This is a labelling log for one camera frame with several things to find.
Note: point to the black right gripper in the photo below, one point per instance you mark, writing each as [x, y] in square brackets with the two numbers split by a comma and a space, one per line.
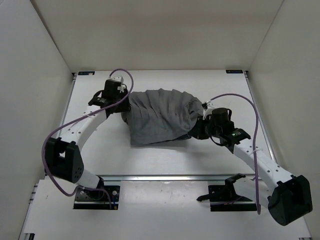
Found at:
[196, 132]

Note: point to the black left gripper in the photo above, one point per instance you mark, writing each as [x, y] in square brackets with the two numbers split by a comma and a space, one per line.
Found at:
[126, 106]

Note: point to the grey pleated skirt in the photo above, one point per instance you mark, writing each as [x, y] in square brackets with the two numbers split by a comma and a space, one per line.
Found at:
[158, 116]

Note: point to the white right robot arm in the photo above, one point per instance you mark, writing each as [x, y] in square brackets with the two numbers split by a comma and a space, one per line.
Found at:
[286, 196]

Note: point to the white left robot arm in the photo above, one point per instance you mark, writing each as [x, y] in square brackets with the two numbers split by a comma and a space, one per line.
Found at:
[63, 154]

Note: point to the blue left corner label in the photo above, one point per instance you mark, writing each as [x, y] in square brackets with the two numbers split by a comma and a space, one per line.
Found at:
[86, 73]

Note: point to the blue corner label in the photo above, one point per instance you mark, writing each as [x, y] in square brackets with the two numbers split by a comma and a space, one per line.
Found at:
[86, 73]
[234, 71]

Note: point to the blue right corner label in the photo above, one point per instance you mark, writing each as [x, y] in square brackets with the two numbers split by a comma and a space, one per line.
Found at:
[234, 71]

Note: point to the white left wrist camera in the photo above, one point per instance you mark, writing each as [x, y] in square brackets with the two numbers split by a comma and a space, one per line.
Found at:
[117, 79]

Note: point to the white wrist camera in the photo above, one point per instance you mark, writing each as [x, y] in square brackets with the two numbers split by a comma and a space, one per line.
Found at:
[208, 107]
[117, 79]

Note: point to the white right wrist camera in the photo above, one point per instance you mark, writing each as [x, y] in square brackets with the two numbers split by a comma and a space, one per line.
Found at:
[208, 107]

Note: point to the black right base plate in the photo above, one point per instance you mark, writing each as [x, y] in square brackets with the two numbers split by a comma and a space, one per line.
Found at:
[221, 200]

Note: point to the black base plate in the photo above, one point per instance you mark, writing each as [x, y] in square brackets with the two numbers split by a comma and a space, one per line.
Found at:
[97, 200]
[221, 200]

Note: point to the aluminium front rail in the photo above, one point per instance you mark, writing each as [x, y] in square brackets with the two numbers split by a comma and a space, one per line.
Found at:
[166, 178]

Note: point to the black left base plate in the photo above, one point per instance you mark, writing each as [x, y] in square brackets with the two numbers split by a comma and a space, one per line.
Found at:
[97, 200]

